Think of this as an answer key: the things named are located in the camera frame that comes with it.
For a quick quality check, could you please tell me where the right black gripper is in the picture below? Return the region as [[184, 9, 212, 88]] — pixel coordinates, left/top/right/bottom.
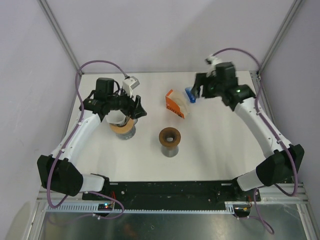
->
[[189, 73, 224, 99]]

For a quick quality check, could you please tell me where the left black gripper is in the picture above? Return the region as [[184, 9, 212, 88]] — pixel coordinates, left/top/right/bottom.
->
[[107, 86, 146, 120]]

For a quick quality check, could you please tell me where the light wooden dripper ring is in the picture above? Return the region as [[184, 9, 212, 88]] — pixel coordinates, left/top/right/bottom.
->
[[109, 118, 136, 135]]

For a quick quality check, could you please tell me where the white paper coffee filter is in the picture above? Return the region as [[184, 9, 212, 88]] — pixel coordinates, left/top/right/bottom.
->
[[105, 110, 130, 127]]

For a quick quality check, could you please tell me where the glass server pitcher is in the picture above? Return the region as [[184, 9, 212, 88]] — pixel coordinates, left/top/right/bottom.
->
[[116, 119, 138, 140]]

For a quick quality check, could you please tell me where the orange coffee filter box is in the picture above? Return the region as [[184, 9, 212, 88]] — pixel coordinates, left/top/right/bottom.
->
[[165, 89, 190, 119]]

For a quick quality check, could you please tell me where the dark wooden dripper ring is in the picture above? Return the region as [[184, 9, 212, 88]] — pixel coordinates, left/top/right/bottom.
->
[[158, 127, 182, 147]]

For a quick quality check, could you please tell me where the glass carafe with brown band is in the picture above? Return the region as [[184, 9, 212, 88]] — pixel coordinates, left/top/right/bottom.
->
[[161, 146, 179, 158]]

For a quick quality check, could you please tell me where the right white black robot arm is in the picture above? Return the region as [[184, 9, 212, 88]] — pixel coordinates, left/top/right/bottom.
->
[[191, 62, 305, 201]]

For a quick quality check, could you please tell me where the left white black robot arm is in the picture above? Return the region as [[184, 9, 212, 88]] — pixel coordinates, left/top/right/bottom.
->
[[37, 76, 147, 200]]

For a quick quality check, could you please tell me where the blue glass dripper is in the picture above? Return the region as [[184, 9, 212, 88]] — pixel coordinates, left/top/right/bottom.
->
[[185, 86, 196, 104]]

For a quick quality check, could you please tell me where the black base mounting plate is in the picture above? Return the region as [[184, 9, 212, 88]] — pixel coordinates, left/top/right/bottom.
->
[[82, 180, 261, 210]]

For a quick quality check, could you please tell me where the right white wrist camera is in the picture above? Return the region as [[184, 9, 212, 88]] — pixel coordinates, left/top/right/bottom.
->
[[205, 54, 223, 67]]

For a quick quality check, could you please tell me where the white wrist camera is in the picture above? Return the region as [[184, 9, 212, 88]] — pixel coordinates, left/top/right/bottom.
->
[[205, 54, 223, 67], [122, 76, 140, 98]]

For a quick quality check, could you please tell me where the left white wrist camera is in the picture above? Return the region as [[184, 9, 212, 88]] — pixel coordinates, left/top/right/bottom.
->
[[122, 76, 140, 98]]

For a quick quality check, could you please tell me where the white slotted cable duct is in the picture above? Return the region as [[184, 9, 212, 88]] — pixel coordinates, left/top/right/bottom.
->
[[45, 202, 235, 215]]

